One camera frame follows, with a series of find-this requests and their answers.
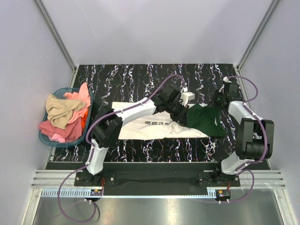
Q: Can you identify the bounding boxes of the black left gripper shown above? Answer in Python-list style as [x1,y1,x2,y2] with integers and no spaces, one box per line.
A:
[165,101,189,127]

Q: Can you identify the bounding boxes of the cream and green t-shirt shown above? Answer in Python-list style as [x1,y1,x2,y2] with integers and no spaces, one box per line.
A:
[118,104,227,140]

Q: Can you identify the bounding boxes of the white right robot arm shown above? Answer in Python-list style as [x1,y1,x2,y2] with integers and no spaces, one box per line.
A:
[211,81,274,186]

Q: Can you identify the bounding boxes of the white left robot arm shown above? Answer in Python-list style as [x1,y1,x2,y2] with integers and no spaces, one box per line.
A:
[83,85,195,186]

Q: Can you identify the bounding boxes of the orange garment in basket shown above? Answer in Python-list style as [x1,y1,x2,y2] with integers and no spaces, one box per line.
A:
[81,109,89,130]

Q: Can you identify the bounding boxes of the pink t-shirt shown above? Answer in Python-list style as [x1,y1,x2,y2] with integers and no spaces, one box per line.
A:
[38,82,91,143]

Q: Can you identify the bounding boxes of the beige t-shirt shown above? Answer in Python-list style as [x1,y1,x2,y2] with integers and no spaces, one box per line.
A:
[45,94,86,129]

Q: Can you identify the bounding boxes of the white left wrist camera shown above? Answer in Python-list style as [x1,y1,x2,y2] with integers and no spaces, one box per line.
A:
[180,87,195,106]

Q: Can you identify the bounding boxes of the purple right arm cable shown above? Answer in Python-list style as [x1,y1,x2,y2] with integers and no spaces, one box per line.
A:
[194,75,269,203]

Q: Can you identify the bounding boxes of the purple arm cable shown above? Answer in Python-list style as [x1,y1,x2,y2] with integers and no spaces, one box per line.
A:
[194,75,269,203]
[57,75,188,222]

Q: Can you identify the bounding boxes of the grey slotted cable duct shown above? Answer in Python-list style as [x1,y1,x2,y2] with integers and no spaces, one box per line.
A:
[41,187,216,199]

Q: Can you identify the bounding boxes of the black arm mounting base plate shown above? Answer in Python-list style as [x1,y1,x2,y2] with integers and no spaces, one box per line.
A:
[45,161,270,196]

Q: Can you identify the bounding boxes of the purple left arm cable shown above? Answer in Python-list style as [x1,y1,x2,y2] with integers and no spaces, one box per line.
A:
[57,75,188,222]

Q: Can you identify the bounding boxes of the right aluminium frame post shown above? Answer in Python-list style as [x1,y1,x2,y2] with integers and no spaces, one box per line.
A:
[236,0,281,70]

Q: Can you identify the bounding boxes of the aluminium frame post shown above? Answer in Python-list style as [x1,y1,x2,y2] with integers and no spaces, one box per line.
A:
[33,0,77,71]
[236,0,281,70]

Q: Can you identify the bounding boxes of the left aluminium frame post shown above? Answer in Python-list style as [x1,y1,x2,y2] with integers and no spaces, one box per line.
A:
[33,0,77,71]

